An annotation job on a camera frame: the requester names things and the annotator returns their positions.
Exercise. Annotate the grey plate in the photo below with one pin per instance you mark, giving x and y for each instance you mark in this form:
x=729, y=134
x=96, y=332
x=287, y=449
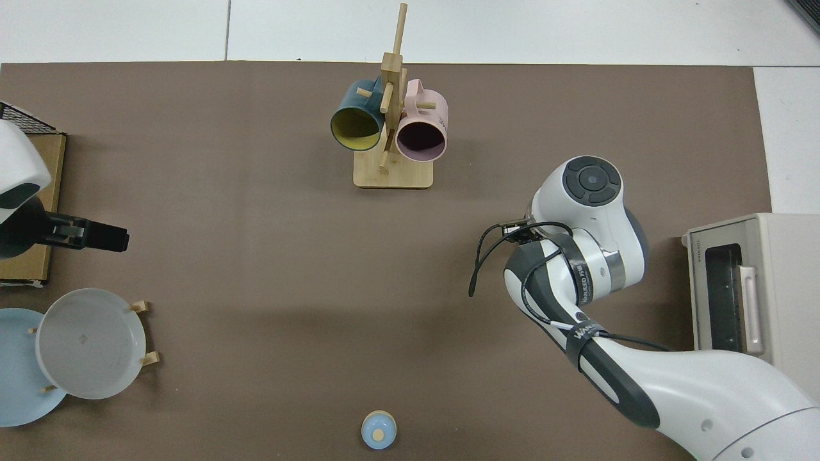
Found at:
x=90, y=346

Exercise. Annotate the wooden plate rack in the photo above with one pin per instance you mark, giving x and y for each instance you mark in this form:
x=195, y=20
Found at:
x=152, y=358

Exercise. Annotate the light blue plate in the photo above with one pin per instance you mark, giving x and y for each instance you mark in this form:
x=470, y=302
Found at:
x=16, y=371

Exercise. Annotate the brown table cloth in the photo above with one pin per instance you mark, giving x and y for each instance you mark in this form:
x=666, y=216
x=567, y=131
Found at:
x=256, y=288

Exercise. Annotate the dark blue cup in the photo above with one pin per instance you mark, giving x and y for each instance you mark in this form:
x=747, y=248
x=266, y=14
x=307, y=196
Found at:
x=352, y=99

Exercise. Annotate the wooden cup stand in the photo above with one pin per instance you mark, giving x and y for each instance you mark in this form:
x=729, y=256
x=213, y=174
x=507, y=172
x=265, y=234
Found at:
x=394, y=176

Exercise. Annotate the small blue round thing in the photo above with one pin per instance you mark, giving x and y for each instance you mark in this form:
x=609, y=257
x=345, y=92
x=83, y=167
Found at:
x=378, y=430

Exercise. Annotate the pink cup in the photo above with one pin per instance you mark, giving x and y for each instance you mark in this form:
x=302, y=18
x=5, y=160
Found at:
x=432, y=109

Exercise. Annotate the pale toaster oven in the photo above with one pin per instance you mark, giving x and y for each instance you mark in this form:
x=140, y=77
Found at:
x=788, y=288

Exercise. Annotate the dark grey flat device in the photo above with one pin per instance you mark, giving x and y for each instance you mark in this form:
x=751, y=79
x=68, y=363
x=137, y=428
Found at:
x=810, y=13

